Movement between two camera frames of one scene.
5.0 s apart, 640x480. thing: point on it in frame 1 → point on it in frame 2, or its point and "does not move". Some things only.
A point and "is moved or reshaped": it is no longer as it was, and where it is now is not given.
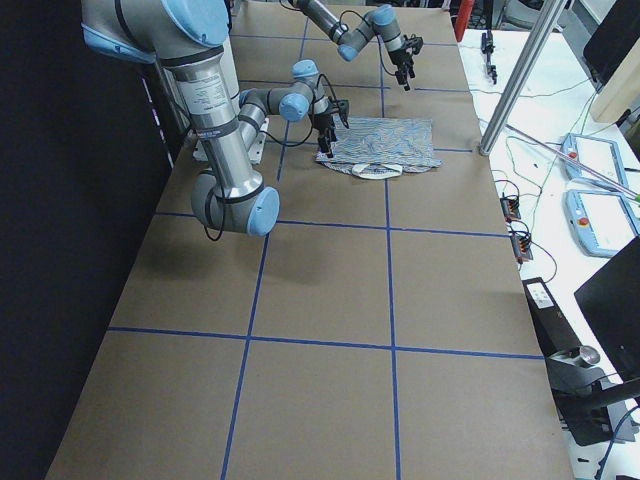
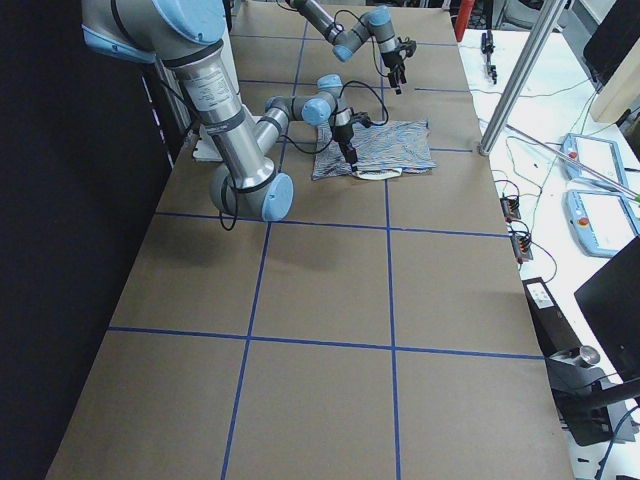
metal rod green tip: (576, 164) does not move
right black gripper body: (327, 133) → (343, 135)
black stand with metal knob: (583, 391) does not move
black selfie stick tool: (487, 47) does not move
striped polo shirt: (381, 148) is moved or reshaped
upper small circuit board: (510, 208) does not move
